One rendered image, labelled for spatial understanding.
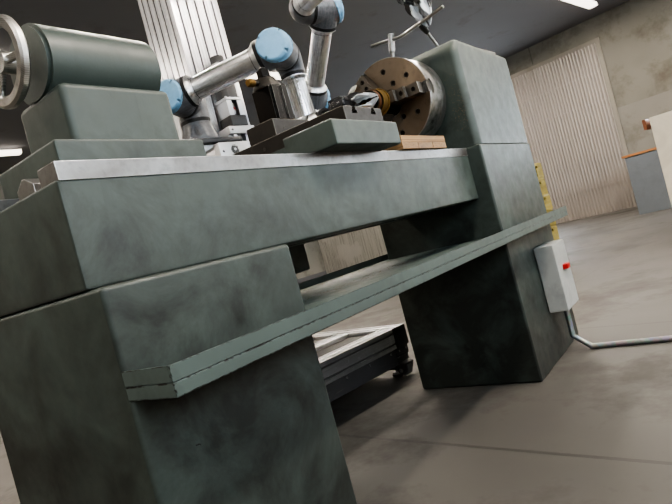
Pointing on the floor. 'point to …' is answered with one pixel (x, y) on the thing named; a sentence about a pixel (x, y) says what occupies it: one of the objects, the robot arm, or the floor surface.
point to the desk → (648, 181)
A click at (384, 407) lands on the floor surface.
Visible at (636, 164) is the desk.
